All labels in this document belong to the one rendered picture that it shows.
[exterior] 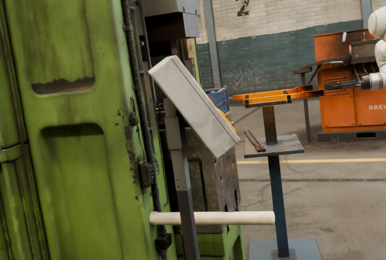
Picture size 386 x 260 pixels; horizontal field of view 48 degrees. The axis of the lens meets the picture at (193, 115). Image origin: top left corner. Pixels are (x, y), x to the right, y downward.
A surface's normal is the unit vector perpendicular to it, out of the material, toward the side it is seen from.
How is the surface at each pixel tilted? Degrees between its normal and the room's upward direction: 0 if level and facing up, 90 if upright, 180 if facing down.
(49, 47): 89
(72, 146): 90
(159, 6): 90
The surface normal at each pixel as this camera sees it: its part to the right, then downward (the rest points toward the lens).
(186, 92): 0.13, 0.12
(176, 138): -0.33, 0.16
